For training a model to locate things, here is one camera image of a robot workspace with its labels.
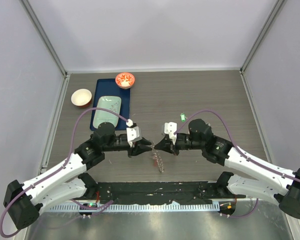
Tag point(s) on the red patterned bowl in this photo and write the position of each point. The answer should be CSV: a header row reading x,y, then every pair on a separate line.
x,y
125,80

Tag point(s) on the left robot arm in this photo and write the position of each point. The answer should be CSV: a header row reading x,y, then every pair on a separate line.
x,y
25,202

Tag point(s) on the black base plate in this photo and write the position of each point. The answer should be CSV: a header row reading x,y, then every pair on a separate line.
x,y
160,193

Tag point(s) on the blue tray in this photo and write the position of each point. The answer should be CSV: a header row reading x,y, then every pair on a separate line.
x,y
113,98

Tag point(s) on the green key tag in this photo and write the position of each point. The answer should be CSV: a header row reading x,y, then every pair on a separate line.
x,y
183,117

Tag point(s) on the metal disc key organizer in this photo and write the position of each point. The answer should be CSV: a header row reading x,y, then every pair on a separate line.
x,y
157,158

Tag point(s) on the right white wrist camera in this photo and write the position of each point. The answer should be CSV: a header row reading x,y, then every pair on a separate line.
x,y
170,129

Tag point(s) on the slotted cable duct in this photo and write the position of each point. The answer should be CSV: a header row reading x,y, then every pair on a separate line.
x,y
69,207

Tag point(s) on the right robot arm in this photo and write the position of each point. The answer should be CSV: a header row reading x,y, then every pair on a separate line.
x,y
271,183

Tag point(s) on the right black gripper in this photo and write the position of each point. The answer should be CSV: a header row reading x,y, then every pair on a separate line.
x,y
166,144

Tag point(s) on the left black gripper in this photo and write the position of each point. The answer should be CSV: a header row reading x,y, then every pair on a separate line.
x,y
140,148

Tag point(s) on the white and red bowl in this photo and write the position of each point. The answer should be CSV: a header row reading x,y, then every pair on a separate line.
x,y
81,98

